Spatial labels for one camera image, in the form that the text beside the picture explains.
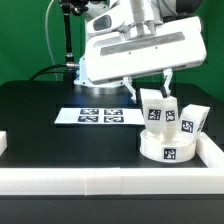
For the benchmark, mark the white round stool seat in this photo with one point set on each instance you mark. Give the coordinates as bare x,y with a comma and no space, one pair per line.
171,152

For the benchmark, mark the white U-shaped fence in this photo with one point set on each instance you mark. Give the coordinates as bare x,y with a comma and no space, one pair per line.
120,181

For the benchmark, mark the paper sheet with markers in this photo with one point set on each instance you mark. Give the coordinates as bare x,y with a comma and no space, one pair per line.
100,116

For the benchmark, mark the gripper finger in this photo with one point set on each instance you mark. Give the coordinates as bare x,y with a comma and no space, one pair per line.
128,83
167,75

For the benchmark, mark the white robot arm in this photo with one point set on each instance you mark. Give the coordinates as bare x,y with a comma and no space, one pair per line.
127,39

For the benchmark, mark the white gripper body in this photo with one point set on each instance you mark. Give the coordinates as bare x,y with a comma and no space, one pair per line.
176,45

